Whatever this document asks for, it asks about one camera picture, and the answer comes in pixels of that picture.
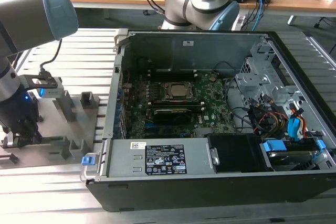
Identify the black RAM slot bank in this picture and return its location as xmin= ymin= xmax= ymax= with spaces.
xmin=148 ymin=68 xmax=198 ymax=81
xmin=146 ymin=100 xmax=206 ymax=113

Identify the grey parts rack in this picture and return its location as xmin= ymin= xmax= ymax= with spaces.
xmin=0 ymin=77 xmax=103 ymax=167

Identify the blue case latch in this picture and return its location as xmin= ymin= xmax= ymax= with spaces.
xmin=81 ymin=156 xmax=95 ymax=167

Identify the silver power supply unit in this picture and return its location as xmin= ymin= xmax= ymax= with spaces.
xmin=106 ymin=137 xmax=218 ymax=179

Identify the low-profile graphics card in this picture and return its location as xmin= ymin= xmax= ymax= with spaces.
xmin=152 ymin=108 xmax=194 ymax=125

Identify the silver CPU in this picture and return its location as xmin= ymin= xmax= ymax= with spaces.
xmin=169 ymin=83 xmax=194 ymax=99

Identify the black open PC case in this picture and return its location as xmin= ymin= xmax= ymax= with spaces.
xmin=80 ymin=28 xmax=336 ymax=213

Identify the silver chipset heat sink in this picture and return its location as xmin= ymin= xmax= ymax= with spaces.
xmin=195 ymin=126 xmax=215 ymax=138

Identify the green motherboard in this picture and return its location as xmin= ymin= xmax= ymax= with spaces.
xmin=122 ymin=73 xmax=237 ymax=140

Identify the black plastic air shroud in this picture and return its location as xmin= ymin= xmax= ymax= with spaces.
xmin=207 ymin=134 xmax=271 ymax=174

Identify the silver metal drive cage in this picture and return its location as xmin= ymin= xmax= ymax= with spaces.
xmin=235 ymin=41 xmax=302 ymax=109

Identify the white power strip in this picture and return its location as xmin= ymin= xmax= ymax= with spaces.
xmin=230 ymin=15 xmax=247 ymax=31

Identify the blue disk carrier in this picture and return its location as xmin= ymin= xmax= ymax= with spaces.
xmin=262 ymin=138 xmax=325 ymax=171

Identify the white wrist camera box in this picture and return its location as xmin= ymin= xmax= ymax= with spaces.
xmin=19 ymin=73 xmax=65 ymax=100

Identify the black camera cable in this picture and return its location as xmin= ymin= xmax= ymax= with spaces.
xmin=39 ymin=39 xmax=63 ymax=74

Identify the coloured power wire bundle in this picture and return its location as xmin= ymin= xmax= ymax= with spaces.
xmin=256 ymin=111 xmax=288 ymax=134

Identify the blue flat data cable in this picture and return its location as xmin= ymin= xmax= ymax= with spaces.
xmin=287 ymin=117 xmax=303 ymax=141

